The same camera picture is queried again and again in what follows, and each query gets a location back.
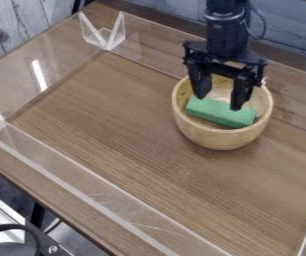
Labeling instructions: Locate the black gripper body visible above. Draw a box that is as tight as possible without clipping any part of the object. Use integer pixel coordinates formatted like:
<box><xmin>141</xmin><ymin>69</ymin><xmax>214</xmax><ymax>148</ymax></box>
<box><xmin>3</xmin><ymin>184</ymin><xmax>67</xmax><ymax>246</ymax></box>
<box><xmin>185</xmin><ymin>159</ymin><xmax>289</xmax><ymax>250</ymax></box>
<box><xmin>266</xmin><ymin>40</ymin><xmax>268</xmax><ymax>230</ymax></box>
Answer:
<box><xmin>182</xmin><ymin>9</ymin><xmax>266</xmax><ymax>86</ymax></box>

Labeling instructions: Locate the black cable loop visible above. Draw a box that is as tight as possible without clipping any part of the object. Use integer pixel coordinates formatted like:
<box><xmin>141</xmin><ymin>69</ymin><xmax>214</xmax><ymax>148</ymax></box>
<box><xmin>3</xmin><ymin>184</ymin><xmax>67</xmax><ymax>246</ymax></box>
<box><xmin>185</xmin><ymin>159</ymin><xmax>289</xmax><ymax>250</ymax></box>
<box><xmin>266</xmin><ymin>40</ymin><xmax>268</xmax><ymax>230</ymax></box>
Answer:
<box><xmin>0</xmin><ymin>223</ymin><xmax>41</xmax><ymax>256</ymax></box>

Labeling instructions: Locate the clear acrylic tray wall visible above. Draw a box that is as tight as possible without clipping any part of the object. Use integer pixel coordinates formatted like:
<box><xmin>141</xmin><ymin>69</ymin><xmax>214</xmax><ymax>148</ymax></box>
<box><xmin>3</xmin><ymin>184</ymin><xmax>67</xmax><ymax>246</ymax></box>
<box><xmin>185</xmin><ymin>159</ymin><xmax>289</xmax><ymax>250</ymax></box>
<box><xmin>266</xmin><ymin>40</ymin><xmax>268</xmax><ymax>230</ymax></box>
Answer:
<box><xmin>0</xmin><ymin>12</ymin><xmax>306</xmax><ymax>256</ymax></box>

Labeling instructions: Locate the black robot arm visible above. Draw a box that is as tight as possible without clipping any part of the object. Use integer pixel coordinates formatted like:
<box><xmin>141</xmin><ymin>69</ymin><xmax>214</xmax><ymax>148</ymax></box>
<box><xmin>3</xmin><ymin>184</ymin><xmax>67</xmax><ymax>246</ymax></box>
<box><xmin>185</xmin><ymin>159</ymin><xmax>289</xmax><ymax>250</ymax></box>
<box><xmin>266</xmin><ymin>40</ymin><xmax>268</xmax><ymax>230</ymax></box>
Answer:
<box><xmin>182</xmin><ymin>0</ymin><xmax>268</xmax><ymax>111</ymax></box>

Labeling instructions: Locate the black metal bracket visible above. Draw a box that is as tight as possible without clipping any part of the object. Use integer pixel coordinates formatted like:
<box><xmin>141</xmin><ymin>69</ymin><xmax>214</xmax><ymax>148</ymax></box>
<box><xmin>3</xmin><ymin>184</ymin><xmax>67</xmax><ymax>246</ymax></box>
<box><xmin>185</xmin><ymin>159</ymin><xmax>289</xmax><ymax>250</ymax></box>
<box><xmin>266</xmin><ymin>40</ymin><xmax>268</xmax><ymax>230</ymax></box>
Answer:
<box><xmin>25</xmin><ymin>203</ymin><xmax>73</xmax><ymax>256</ymax></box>

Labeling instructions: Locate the light wooden bowl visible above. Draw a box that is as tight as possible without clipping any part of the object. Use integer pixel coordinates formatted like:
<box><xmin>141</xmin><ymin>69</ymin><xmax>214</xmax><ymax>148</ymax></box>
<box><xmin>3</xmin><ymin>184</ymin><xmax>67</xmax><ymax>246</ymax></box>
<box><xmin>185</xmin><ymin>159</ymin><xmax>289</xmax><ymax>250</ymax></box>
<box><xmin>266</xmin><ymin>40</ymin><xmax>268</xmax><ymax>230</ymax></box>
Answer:
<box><xmin>172</xmin><ymin>77</ymin><xmax>273</xmax><ymax>150</ymax></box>

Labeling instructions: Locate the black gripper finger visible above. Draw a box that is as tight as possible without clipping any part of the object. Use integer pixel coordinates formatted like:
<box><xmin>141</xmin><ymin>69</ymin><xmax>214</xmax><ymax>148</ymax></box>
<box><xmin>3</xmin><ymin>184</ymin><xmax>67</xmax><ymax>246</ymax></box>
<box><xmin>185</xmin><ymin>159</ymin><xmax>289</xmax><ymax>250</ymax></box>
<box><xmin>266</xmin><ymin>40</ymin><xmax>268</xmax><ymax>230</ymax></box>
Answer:
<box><xmin>230</xmin><ymin>74</ymin><xmax>253</xmax><ymax>111</ymax></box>
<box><xmin>186</xmin><ymin>62</ymin><xmax>212</xmax><ymax>99</ymax></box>

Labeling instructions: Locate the green rectangular block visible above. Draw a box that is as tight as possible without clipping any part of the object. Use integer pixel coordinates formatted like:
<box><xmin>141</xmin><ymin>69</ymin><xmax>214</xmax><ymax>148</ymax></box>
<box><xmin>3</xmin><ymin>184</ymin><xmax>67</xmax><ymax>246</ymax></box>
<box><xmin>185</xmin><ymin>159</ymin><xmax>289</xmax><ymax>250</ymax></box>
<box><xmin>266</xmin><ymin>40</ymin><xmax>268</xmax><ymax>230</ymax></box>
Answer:
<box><xmin>185</xmin><ymin>96</ymin><xmax>257</xmax><ymax>129</ymax></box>

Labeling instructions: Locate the clear acrylic corner bracket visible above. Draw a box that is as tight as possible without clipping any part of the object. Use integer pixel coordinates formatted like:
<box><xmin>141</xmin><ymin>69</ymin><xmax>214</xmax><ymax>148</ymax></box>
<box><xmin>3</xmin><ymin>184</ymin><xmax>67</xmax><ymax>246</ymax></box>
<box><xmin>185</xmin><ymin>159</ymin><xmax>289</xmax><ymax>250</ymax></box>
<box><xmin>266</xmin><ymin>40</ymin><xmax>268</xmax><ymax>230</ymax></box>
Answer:
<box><xmin>78</xmin><ymin>12</ymin><xmax>125</xmax><ymax>51</ymax></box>

